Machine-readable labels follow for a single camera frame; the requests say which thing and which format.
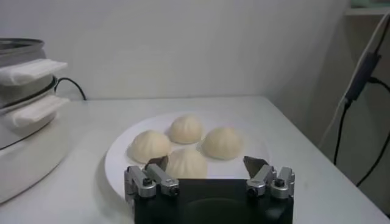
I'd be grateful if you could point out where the white round plate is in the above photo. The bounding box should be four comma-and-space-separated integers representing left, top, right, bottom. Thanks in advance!
104, 111, 272, 200

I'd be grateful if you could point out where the black hanging cable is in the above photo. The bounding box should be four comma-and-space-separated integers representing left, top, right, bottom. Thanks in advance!
333, 100, 352, 166
355, 77, 390, 187

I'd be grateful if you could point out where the black inline cable adapter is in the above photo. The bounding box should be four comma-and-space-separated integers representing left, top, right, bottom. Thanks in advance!
345, 51, 382, 103

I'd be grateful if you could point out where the black cooker power cable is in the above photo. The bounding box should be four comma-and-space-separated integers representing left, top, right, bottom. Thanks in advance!
54, 77, 87, 100

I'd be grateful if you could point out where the white steamed baozi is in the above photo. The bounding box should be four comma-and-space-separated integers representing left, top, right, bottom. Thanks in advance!
200, 127, 245, 161
168, 114, 204, 145
130, 130, 172, 164
165, 148, 208, 180

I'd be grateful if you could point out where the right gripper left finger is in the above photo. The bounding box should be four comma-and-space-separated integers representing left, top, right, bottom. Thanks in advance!
123, 155, 181, 204

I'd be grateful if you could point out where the white electric cooker pot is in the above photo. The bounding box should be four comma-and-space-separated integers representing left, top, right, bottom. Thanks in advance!
0, 79, 70, 204

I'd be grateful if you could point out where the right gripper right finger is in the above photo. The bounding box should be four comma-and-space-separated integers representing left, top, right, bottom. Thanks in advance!
243, 155, 296, 200

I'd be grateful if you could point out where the white hanging cable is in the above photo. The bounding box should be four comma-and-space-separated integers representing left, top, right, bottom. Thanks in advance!
318, 12, 390, 150

